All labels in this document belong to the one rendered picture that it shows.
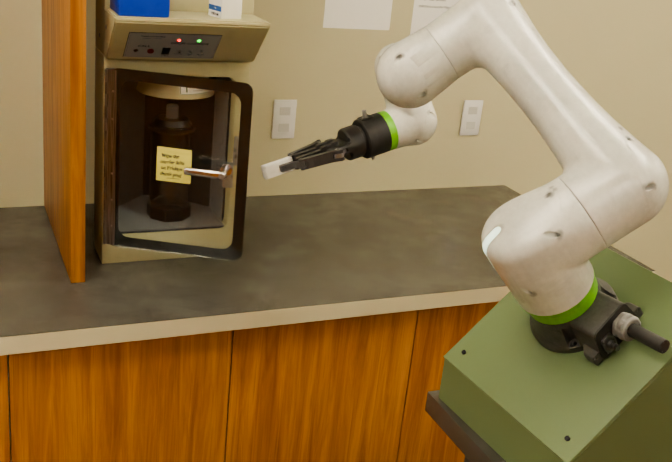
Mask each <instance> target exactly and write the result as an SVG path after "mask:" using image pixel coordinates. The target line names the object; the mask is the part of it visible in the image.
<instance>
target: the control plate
mask: <svg viewBox="0 0 672 462"><path fill-rule="evenodd" d="M221 38H222V35H206V34H176V33H146V32H129V35H128V38H127V42H126V46H125V50H124V54H123V57H156V58H201V59H213V57H214V55H215V52H216V50H217V47H218V45H219V43H220V40H221ZM177 39H182V41H180V42H177ZM198 39H201V40H202V41H201V42H197V40H198ZM163 48H171V49H170V52H169V55H162V54H161V52H162V49H163ZM134 49H138V51H137V52H134V51H133V50H134ZM148 49H154V52H153V53H151V54H150V53H147V50H148ZM177 50H182V51H181V53H179V52H177ZM189 50H193V52H192V53H190V52H188V51H189ZM201 50H203V51H204V52H203V54H201V53H200V51H201Z"/></svg>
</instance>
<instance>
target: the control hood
mask: <svg viewBox="0 0 672 462"><path fill-rule="evenodd" d="M269 28H270V24H269V22H267V21H265V20H263V19H261V18H259V17H257V16H255V15H253V14H241V19H220V18H217V17H213V16H210V15H208V13H207V12H185V11H169V17H168V18H160V17H136V16H119V15H118V14H117V13H116V12H114V11H113V10H112V9H111V8H106V10H105V37H104V56H105V57H106V58H107V59H148V60H195V61H243V62H252V61H254V59H255V57H256V55H257V53H258V51H259V49H260V47H261V45H262V43H263V41H264V39H265V37H266V35H267V33H268V30H269ZM129 32H146V33H176V34H206V35H222V38H221V40H220V43H219V45H218V47H217V50H216V52H215V55H214V57H213V59H201V58H156V57H123V54H124V50H125V46H126V42H127V38H128V35H129Z"/></svg>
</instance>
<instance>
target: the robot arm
mask: <svg viewBox="0 0 672 462"><path fill-rule="evenodd" d="M475 68H483V69H485V70H487V71H488V72H489V73H490V74H491V75H492V76H493V78H494V79H495V80H496V81H497V82H498V83H499V84H500V85H501V86H502V87H503V88H504V90H505V91H506V92H507V93H508V94H509V95H510V96H511V98H512V99H513V100H514V101H515V102H516V104H517V105H518V106H519V107H520V109H521V110H522V111H523V112H524V114H525V115H526V116H527V118H528V119H529V120H530V121H531V123H532V124H533V125H534V127H535V128H536V130H537V131H538V132H539V134H540V135H541V137H542V138H543V139H544V141H545V142H546V144H547V145H548V147H549V148H550V150H551V151H552V153H553V154H554V156H555V157H556V159H557V161H558V162H559V164H560V165H561V167H562V169H563V173H562V174H561V175H560V176H558V177H557V178H555V179H554V180H552V181H550V182H549V183H547V184H545V185H543V186H541V187H538V188H536V189H534V190H532V191H529V192H527V193H525V194H522V195H520V196H518V197H516V198H514V199H512V200H510V201H508V202H506V203H505V204H503V205H502V206H500V207H499V208H498V209H496V210H495V211H494V212H493V213H492V214H491V216H490V217H489V218H488V220H487V221H486V223H485V225H484V227H483V230H482V235H481V244H482V248H483V251H484V253H485V255H486V256H487V258H488V259H489V261H490V262H491V264H492V265H493V267H494V268H495V270H496V271H497V273H498V274H499V276H500V277H501V279H502V280H503V282H504V283H505V284H506V286H507V287H508V289H509V290H510V292H511V293H512V295H513V296H514V297H515V299H516V300H517V302H518V303H519V304H520V306H521V307H522V308H523V309H524V310H525V311H526V312H527V313H529V314H530V327H531V331H532V333H533V335H534V336H535V338H536V339H537V340H538V342H539V343H540V344H541V345H542V346H543V347H545V348H546V349H548V350H551V351H553V352H557V353H576V352H580V351H583V352H584V355H585V357H586V358H587V360H588V361H590V362H592V363H594V364H595V365H597V366H598V365H599V364H600V363H601V362H602V361H603V359H606V358H608V357H609V356H610V355H611V353H612V352H613V351H614V350H616V351H619V350H620V345H619V344H620V343H621V342H622V341H623V340H624V341H632V340H634V339H635V340H637V341H639V342H641V343H643V344H644V345H646V346H648V347H650V348H652V349H654V350H656V351H658V352H660V353H662V354H663V353H665V352H667V350H668V349H669V346H670V342H669V340H667V339H665V338H663V337H661V336H659V335H657V334H655V333H653V332H651V331H649V330H647V329H645V328H643V327H641V322H640V320H639V318H640V317H641V316H642V315H643V312H642V310H641V308H640V307H638V306H636V305H634V304H632V303H630V302H627V303H623V302H621V301H619V300H618V298H617V296H616V294H615V292H614V290H613V288H612V287H611V286H610V285H609V284H608V283H607V282H605V281H604V280H602V279H600V278H597V277H595V273H594V269H593V266H592V264H591V263H590V261H589V259H590V258H592V257H593V256H595V255H596V254H598V253H599V252H601V251H603V250H604V249H606V248H607V247H609V246H610V245H612V244H614V243H615V242H617V241H618V240H620V239H621V238H623V237H625V236H626V235H628V234H629V233H631V232H632V231H634V230H636V229H637V228H639V227H640V226H642V225H643V224H645V223H647V222H648V221H650V220H651V219H653V218H654V217H655V216H656V215H657V214H658V213H659V212H660V210H661V209H662V208H663V206H664V204H665V202H666V200H667V196H668V192H669V179H668V174H667V171H666V169H665V167H664V165H663V163H662V162H661V160H660V159H659V158H658V157H657V156H656V155H655V154H654V153H653V152H652V151H650V150H649V149H648V148H647V147H646V146H644V145H643V144H642V143H641V142H640V141H638V140H637V139H636V138H635V137H634V136H633V135H631V134H630V133H629V132H628V131H627V130H626V129H625V128H624V127H622V126H621V125H620V124H619V123H618V122H617V121H616V120H614V119H613V118H612V117H611V116H610V115H609V114H608V113H607V112H606V111H605V110H604V109H603V108H602V107H601V106H600V105H599V104H598V103H597V102H596V101H595V100H594V99H593V98H592V97H591V96H590V95H589V94H588V93H587V92H586V90H585V89H584V88H583V87H582V86H581V85H580V84H579V83H578V82H577V81H576V79H575V78H574V77H573V76H572V75H571V74H570V73H569V71H568V70H567V69H566V68H565V67H564V65H563V64H562V63H561V62H560V60H559V59H558V58H557V57H556V55H555V54H554V53H553V52H552V50H551V49H550V48H549V46H548V45H547V44H546V42H545V41H544V39H543V38H542V37H541V35H540V34H539V32H538V31H537V29H536V28H535V26H534V24H533V23H532V21H531V20H530V18H529V17H528V15H527V13H526V12H525V10H524V8H523V7H522V5H521V3H520V2H519V0H459V1H458V2H457V3H456V4H454V5H453V6H452V7H451V8H449V9H448V10H447V11H446V12H444V13H443V14H442V15H440V16H439V17H438V18H436V19H435V20H433V21H432V22H431V23H429V24H428V25H426V26H425V27H423V28H422V29H420V30H418V31H416V32H415V33H413V34H411V35H409V36H407V37H406V38H404V39H402V40H400V41H399V42H396V43H391V44H389V45H387V46H385V47H384V48H383V49H381V51H380V52H379V53H378V55H377V57H376V59H375V64H374V69H375V74H376V80H377V84H378V87H379V90H380V91H381V93H382V95H383V97H384V100H385V104H386V109H385V110H383V111H380V112H377V113H374V114H371V115H368V114H367V113H366V110H362V116H361V117H358V118H357V119H356V120H354V121H353V123H352V125H350V126H347V127H344V128H341V129H340V130H339V131H338V133H337V138H336V139H332V138H330V139H327V140H325V141H324V142H321V140H320V139H318V140H316V141H314V142H313V143H311V144H309V145H306V146H304V147H302V148H299V149H297V150H295V151H292V152H290V153H288V154H287V155H288V157H285V158H282V159H279V160H276V161H273V162H270V163H267V164H264V165H261V170H262V174H263V178H264V179H266V180H267V179H270V178H273V177H276V176H279V175H281V174H284V173H287V172H290V171H293V170H298V169H301V170H302V171H303V170H306V169H310V168H314V167H318V166H322V165H325V164H329V163H333V162H339V161H344V160H345V158H346V159H347V160H354V159H357V158H360V157H364V158H366V159H368V158H372V160H374V159H375V156H377V155H380V154H383V153H385V152H388V151H391V150H394V149H397V148H401V147H405V146H414V145H420V144H423V143H425V142H426V141H428V140H429V139H430V138H431V137H432V136H433V134H434V133H435V130H436V128H437V115H436V112H435V110H434V107H433V104H432V102H431V101H432V100H433V99H434V98H435V97H436V96H438V95H439V94H440V93H441V92H442V91H444V90H445V89H446V88H447V87H449V86H450V85H451V84H452V83H453V82H455V81H456V80H457V79H458V78H460V77H461V76H463V75H464V74H466V73H468V72H469V71H471V70H473V69H475Z"/></svg>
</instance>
